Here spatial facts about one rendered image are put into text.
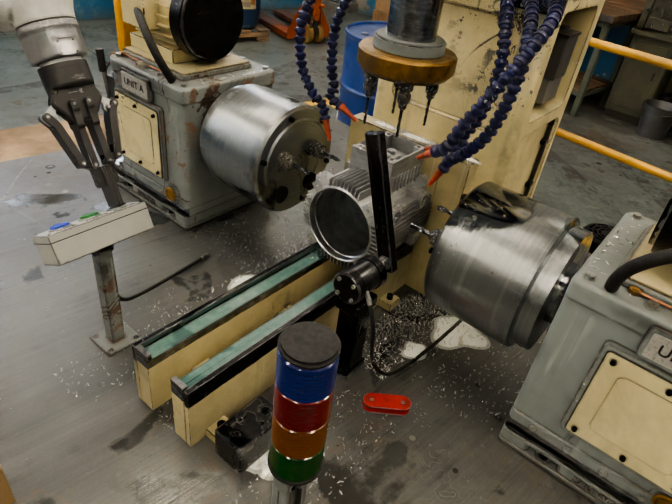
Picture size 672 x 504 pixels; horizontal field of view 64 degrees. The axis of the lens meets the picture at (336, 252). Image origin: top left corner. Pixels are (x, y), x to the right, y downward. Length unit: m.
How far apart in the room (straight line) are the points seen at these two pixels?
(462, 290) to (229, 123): 0.61
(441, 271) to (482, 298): 0.08
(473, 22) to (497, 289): 0.56
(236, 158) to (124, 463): 0.62
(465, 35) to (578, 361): 0.67
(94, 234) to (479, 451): 0.74
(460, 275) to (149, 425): 0.57
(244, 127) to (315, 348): 0.74
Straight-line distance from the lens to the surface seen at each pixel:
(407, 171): 1.09
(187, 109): 1.27
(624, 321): 0.82
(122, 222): 0.97
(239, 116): 1.20
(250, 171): 1.16
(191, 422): 0.90
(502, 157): 1.19
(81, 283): 1.28
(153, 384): 0.96
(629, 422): 0.90
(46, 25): 0.97
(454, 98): 1.22
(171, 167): 1.38
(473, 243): 0.90
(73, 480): 0.95
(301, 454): 0.60
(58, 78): 0.97
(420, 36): 0.99
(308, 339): 0.51
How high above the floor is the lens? 1.58
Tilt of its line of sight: 35 degrees down
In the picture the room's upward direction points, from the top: 8 degrees clockwise
